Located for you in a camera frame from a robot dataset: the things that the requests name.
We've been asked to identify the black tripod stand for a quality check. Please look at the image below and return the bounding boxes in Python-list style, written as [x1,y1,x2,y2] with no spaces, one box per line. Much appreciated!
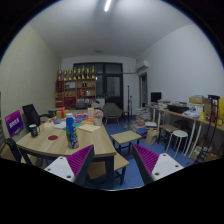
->
[125,85,134,123]

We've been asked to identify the wooden bench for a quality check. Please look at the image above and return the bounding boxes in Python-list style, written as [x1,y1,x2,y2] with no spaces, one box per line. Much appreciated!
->
[88,152,131,185]

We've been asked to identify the black office chair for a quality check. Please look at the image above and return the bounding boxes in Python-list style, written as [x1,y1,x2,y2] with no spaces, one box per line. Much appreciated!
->
[21,103,51,129]

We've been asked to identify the wooden stool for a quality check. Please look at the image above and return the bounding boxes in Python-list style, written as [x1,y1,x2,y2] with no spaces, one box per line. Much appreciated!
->
[159,123,180,144]

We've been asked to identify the pink flat box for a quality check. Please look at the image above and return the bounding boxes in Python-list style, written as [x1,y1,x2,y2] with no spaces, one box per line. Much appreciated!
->
[74,113,88,121]

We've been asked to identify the kraft paper notebook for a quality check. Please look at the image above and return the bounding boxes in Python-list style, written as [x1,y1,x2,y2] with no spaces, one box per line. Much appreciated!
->
[77,123,101,134]

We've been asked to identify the pink flowers in white pot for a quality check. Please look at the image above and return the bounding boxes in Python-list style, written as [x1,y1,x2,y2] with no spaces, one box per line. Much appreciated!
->
[93,109,105,126]

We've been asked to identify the black computer monitor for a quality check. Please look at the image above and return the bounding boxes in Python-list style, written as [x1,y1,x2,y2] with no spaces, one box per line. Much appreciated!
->
[150,91,163,104]

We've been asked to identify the low wooden side table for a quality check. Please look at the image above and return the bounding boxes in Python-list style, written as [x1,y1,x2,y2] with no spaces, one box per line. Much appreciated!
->
[110,130,143,155]

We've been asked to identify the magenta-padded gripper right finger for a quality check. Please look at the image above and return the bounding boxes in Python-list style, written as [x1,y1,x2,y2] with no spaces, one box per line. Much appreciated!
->
[130,143,185,186]

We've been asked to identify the black framed glass door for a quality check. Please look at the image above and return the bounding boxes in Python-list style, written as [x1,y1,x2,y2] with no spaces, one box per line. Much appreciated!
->
[72,62,124,109]

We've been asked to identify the brown paper bag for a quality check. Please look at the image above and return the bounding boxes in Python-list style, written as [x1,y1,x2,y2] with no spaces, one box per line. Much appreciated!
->
[145,128,160,146]

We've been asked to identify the black mug white inside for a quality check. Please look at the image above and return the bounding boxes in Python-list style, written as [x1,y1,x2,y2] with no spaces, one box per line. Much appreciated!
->
[28,123,41,138]

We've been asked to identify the long cluttered wooden desk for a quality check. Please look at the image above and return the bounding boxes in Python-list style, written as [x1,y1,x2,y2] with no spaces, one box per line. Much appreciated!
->
[146,104,224,158]

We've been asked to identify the blue drink bottle white cap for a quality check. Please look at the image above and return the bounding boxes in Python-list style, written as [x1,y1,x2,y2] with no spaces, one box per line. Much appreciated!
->
[65,112,80,150]

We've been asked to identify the cardboard box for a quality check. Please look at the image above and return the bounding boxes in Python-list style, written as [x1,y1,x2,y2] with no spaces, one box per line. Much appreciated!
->
[188,96,212,106]

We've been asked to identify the white wall air conditioner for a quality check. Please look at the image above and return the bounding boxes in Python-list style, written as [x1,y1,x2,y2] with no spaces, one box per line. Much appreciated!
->
[135,59,150,72]

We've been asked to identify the purple standing sign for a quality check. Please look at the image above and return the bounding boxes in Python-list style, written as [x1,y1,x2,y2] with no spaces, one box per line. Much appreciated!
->
[4,109,25,138]

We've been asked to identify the white round stool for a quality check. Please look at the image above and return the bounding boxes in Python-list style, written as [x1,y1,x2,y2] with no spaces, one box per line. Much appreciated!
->
[165,129,189,155]

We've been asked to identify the yellow gift box red ribbon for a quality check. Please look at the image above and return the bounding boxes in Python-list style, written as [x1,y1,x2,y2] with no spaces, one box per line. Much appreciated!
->
[55,106,67,120]

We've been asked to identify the stack of books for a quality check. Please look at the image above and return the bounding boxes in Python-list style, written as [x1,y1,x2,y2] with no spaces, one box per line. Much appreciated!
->
[133,107,153,126]

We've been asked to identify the wooden shelf unit with trophies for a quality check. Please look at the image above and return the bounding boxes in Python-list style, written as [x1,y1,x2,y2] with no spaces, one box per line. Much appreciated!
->
[54,65,98,108]

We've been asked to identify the orange standing card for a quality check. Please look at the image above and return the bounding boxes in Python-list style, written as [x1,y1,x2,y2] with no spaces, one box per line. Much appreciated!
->
[87,107,96,120]

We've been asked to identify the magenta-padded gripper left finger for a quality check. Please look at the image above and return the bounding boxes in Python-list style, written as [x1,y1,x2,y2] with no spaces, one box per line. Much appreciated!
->
[43,143,96,188]

